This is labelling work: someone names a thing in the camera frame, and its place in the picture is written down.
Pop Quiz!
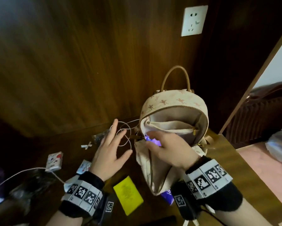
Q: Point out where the person's left hand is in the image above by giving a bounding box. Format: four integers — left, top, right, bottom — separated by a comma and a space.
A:
89, 119, 133, 181

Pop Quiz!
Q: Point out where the person's right hand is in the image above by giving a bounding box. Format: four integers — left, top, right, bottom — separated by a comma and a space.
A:
145, 131, 202, 171

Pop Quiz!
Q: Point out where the beige horse-print backpack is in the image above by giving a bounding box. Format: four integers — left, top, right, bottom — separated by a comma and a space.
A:
134, 65, 216, 196

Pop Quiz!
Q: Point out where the yellow box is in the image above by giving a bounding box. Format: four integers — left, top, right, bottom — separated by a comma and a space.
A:
113, 175, 144, 216

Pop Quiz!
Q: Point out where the blue pocket tissue pack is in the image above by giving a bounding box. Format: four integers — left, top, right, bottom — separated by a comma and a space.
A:
160, 188, 175, 206

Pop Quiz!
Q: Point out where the person's right forearm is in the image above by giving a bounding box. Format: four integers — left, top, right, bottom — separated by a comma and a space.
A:
214, 197, 282, 226

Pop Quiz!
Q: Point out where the small red-print packet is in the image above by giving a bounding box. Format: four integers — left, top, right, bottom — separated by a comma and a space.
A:
76, 159, 92, 175

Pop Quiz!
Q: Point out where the clear bag with dark contents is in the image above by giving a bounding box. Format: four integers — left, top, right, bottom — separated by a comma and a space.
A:
91, 129, 111, 146

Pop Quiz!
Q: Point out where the left marker wristband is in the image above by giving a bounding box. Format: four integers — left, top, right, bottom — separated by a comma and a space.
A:
58, 171, 105, 219

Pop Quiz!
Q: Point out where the marker wristband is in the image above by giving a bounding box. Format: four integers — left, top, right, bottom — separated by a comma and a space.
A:
58, 171, 105, 219
183, 155, 243, 212

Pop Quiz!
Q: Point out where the right marker wristband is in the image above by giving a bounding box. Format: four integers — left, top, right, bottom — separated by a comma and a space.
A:
183, 155, 243, 212

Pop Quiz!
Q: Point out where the white red-print box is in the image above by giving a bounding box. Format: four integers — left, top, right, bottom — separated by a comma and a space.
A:
44, 152, 64, 173

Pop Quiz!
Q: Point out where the black stick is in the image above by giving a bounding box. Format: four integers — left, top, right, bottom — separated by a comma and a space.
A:
141, 215, 177, 226

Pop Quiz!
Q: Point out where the dark wooden bed headboard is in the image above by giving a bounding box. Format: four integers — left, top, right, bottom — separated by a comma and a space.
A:
225, 81, 282, 150

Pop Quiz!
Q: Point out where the white plastic bag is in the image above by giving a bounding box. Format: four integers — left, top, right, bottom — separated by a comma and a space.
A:
264, 126, 282, 165

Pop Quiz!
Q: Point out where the white coiled cable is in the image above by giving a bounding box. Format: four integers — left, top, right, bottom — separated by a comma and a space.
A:
109, 119, 140, 151

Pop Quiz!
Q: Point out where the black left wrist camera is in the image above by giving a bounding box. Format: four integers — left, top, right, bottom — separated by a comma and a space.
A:
93, 194, 118, 226

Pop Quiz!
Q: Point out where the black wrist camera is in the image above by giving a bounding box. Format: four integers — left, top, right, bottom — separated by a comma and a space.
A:
171, 181, 203, 220
93, 194, 118, 226

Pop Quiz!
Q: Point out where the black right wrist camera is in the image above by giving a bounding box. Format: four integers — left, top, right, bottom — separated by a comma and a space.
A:
171, 181, 203, 220

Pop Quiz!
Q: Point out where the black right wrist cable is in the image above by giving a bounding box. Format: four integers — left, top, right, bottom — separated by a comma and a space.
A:
198, 208, 229, 226

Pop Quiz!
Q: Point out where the white wall socket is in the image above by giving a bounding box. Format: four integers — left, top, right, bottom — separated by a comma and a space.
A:
180, 5, 209, 37

